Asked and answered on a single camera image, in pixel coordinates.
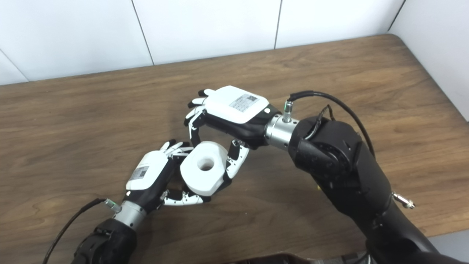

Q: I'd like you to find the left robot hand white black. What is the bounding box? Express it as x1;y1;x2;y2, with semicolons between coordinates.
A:
123;139;211;215

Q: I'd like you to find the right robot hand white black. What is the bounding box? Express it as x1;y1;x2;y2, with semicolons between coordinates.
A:
184;85;280;184

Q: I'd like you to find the round white piece with holes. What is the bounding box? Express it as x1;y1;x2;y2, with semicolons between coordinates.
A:
180;141;228;195

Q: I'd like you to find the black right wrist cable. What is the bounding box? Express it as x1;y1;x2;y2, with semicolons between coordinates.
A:
282;91;416;210

